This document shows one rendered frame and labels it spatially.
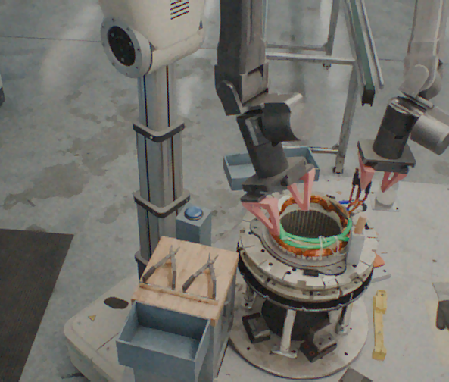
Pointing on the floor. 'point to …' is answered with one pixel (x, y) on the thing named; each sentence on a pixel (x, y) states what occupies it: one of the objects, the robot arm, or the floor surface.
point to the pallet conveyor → (363, 79)
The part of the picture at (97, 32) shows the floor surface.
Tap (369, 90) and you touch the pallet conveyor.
